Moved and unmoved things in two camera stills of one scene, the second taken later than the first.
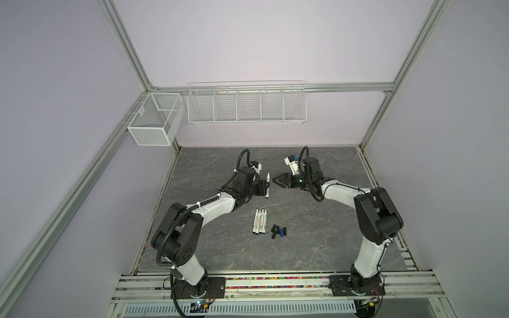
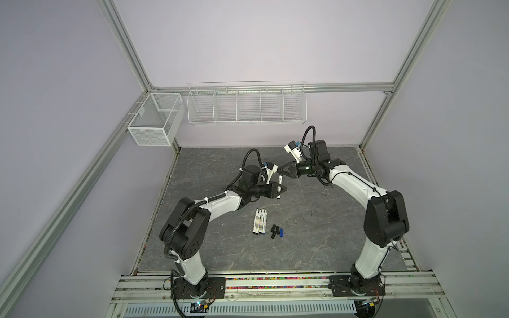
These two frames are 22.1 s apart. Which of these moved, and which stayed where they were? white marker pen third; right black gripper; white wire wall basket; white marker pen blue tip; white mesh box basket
Moved: right black gripper
Stayed: white marker pen blue tip; white marker pen third; white mesh box basket; white wire wall basket
